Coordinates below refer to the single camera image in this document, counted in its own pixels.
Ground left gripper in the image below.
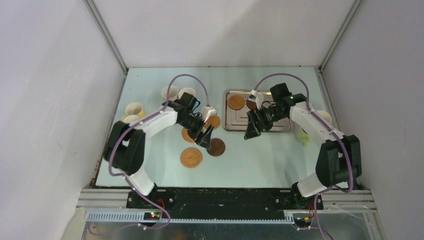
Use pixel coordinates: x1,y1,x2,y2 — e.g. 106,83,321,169
177,113,214,150

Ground dark wood coaster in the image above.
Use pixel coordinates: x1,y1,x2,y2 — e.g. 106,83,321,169
245,99,257,110
207,138,226,157

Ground light wood coaster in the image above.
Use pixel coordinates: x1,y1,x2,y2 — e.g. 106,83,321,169
227,95,245,111
203,115,221,130

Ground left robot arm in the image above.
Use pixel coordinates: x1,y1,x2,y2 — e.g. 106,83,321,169
102,93,217,208

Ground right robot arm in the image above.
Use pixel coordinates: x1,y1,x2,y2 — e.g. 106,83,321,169
244,83,362,209

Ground pink cup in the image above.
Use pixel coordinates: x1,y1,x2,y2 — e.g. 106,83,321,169
316,110,333,125
161,85,179,101

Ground green cup right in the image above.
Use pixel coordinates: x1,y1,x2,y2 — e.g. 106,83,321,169
295,127,311,147

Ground pink cup right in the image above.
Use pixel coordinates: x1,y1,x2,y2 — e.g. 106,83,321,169
316,110,333,125

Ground metal tray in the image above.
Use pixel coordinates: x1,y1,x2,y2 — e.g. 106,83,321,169
222,89,295,133

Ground blue mug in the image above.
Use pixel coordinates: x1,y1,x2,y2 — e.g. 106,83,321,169
178,87,196,99

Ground yellow mug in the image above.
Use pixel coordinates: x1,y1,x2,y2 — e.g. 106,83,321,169
121,102,146,121

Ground yellow-green mug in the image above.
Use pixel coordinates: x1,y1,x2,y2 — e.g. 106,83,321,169
121,114,141,124

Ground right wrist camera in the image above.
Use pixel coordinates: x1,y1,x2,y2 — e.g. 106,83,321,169
247,89,264,109

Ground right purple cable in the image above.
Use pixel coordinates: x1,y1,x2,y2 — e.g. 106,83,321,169
253,72,355,239

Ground purple cable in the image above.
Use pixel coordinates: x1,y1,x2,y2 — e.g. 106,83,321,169
253,72,355,239
86,73,210,237

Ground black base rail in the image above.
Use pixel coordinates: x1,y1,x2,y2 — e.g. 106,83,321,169
126,187,324,221

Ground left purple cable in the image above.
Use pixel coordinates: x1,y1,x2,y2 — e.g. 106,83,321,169
86,73,210,237

